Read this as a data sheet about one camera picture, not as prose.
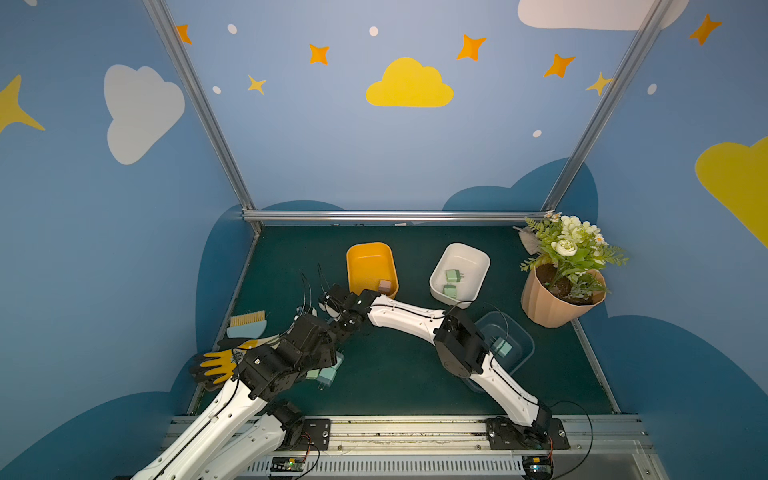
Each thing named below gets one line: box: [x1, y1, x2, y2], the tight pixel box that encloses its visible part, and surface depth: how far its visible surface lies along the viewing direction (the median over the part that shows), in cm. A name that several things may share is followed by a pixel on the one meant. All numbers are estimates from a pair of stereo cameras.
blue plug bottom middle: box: [317, 367, 337, 391], surface depth 84 cm
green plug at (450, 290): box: [443, 284, 457, 299], surface depth 103 cm
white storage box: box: [429, 242, 492, 309], surface depth 109 cm
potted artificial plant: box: [514, 210, 630, 328], surface depth 82 cm
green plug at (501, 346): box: [490, 336, 513, 358], surface depth 90 cm
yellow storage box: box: [346, 242, 399, 299], surface depth 110 cm
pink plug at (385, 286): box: [379, 280, 392, 293], surface depth 103 cm
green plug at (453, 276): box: [445, 269, 465, 283], surface depth 106 cm
